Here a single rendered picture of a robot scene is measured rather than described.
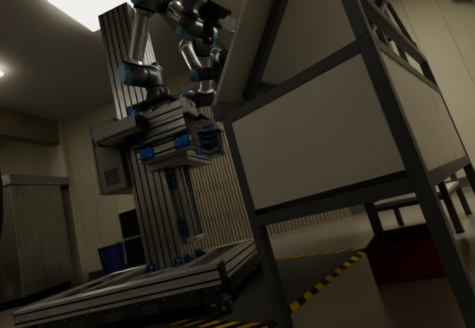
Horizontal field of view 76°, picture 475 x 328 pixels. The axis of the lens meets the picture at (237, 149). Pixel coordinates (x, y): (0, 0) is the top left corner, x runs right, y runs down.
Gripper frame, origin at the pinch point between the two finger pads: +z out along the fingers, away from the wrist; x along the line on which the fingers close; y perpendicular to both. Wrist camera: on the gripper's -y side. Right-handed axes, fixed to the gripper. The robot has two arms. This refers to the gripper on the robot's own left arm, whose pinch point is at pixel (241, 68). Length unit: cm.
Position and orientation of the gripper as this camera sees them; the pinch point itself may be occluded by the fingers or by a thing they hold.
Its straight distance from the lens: 160.3
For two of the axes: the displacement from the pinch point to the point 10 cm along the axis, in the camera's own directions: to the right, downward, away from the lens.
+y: -4.0, -7.1, -5.8
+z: 4.1, 4.3, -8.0
